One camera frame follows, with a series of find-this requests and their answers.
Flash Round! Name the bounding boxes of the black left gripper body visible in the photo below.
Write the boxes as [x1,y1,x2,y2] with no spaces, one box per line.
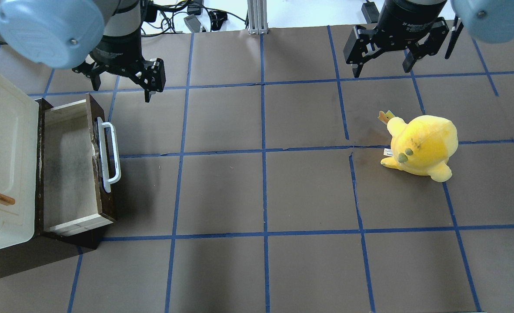
[90,33,145,79]

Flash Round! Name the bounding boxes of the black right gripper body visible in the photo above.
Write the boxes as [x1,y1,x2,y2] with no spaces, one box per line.
[377,0,446,49]

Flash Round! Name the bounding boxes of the wooden drawer with white handle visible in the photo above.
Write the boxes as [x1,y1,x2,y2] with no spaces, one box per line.
[42,93,121,236]

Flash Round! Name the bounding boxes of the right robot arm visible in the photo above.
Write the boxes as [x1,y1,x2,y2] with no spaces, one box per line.
[343,0,514,78]

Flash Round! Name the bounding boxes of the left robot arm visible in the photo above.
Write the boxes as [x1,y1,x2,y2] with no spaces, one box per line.
[0,0,450,102]

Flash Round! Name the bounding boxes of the black power adapter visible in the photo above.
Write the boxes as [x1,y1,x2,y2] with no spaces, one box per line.
[361,0,380,23]

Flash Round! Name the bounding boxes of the cardboard hang tag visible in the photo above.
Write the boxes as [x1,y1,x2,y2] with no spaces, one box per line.
[377,110,396,126]

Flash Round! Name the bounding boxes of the yellow plush toy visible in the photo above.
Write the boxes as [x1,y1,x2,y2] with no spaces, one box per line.
[380,115,459,183]

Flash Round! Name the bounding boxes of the dark wooden cabinet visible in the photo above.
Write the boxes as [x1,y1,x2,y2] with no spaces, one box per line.
[0,98,106,278]

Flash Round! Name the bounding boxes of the black cables and adapters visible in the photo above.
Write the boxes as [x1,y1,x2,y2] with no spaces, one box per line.
[140,0,247,37]

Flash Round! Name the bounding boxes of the aluminium frame post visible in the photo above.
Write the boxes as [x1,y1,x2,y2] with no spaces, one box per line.
[247,0,269,34]

